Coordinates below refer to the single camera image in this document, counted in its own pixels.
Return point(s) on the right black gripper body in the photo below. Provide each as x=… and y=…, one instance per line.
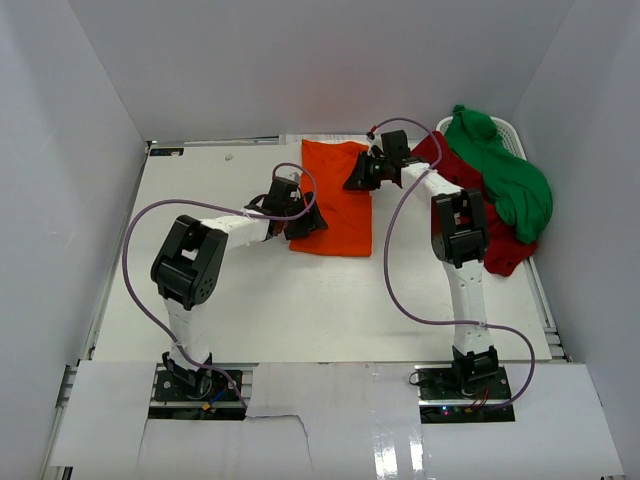
x=378, y=170

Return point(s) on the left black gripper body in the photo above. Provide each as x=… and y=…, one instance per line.
x=297, y=227

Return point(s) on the orange t shirt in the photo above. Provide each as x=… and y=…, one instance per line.
x=348, y=214

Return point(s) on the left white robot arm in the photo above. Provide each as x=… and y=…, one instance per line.
x=187, y=267

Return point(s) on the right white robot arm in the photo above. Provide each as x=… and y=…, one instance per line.
x=459, y=239

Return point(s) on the white paper sheet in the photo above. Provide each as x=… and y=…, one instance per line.
x=289, y=139

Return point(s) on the white perforated laundry basket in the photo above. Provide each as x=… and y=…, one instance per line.
x=510, y=139

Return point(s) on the green t shirt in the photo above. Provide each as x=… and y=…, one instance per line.
x=518, y=190

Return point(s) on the black label sticker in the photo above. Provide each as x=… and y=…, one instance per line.
x=166, y=152

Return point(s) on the red t shirt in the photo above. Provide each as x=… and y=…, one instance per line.
x=505, y=251

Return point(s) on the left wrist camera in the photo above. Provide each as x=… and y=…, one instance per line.
x=295, y=177

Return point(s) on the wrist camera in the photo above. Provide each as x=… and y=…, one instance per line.
x=295, y=177
x=375, y=145

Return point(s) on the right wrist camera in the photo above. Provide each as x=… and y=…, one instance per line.
x=375, y=145

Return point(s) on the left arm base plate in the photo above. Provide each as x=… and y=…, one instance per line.
x=217, y=402

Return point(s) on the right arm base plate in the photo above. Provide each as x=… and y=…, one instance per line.
x=444, y=402

